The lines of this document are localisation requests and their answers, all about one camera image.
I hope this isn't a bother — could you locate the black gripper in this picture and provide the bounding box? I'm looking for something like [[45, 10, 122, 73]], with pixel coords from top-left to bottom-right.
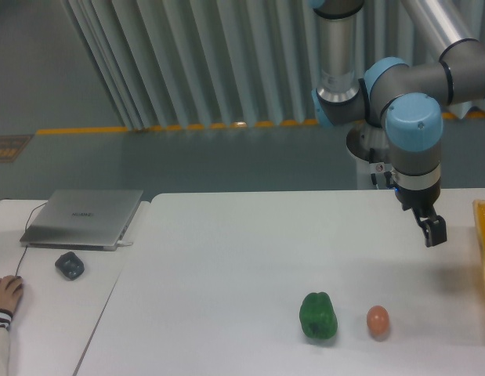
[[395, 184, 447, 248]]

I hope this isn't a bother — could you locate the white sleeved forearm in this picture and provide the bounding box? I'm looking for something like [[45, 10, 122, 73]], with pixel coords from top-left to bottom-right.
[[0, 309, 13, 375]]

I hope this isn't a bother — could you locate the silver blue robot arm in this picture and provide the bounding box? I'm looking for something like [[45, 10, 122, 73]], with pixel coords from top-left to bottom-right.
[[309, 1, 485, 247]]

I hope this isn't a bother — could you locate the green bell pepper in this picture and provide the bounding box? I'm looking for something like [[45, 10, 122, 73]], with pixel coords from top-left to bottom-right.
[[299, 292, 338, 340]]

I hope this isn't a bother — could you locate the person's hand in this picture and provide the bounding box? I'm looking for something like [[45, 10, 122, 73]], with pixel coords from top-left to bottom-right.
[[0, 275, 24, 313]]

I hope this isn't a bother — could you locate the brown egg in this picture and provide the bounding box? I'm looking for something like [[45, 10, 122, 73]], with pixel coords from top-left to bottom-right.
[[366, 305, 389, 337]]

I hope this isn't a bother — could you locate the white corrugated partition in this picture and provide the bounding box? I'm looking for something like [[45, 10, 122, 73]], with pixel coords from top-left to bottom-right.
[[65, 1, 485, 130]]

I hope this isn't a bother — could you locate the black small device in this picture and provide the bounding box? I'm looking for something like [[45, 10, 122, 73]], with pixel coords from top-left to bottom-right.
[[55, 251, 85, 280]]

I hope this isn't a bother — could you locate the silver closed laptop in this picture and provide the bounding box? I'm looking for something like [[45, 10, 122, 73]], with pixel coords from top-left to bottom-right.
[[20, 190, 143, 251]]

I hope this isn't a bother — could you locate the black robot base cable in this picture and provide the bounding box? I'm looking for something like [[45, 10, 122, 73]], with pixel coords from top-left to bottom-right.
[[367, 147, 380, 190]]

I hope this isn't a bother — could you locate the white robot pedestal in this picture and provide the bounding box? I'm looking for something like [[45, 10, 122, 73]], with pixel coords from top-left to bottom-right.
[[346, 122, 392, 190]]

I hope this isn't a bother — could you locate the black mouse cable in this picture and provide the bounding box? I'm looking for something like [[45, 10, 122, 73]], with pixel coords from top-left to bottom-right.
[[0, 197, 47, 277]]

